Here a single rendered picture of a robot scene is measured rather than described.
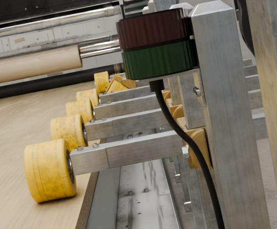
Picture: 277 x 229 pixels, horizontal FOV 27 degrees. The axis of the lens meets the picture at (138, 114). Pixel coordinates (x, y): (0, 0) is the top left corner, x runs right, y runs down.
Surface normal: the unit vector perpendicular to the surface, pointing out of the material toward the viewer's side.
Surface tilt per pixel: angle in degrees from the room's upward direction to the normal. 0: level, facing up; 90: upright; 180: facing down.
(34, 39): 90
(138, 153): 90
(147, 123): 90
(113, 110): 90
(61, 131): 59
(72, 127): 53
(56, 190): 124
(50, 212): 0
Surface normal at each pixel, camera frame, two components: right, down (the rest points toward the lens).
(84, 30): 0.01, 0.14
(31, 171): -0.04, -0.15
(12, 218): -0.19, -0.97
